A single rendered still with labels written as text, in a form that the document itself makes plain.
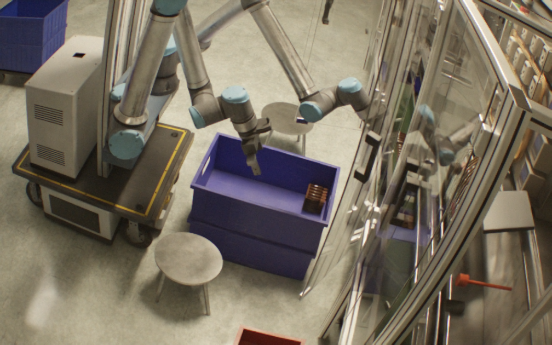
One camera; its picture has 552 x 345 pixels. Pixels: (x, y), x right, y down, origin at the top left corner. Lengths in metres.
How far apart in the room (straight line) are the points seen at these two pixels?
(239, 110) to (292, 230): 0.67
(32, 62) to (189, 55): 2.05
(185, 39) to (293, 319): 1.36
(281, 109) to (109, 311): 1.66
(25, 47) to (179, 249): 2.11
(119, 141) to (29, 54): 2.00
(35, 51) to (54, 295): 1.94
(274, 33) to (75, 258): 1.45
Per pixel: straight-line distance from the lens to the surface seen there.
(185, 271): 2.35
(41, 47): 3.73
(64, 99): 2.33
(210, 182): 2.79
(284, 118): 3.25
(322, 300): 2.69
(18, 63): 3.95
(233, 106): 2.04
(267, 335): 2.36
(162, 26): 1.79
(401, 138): 2.63
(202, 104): 2.06
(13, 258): 2.74
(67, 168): 2.57
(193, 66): 2.07
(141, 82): 1.90
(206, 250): 2.44
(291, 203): 2.77
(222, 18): 2.46
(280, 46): 2.16
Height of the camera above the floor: 2.08
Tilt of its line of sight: 40 degrees down
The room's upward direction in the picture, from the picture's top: 13 degrees clockwise
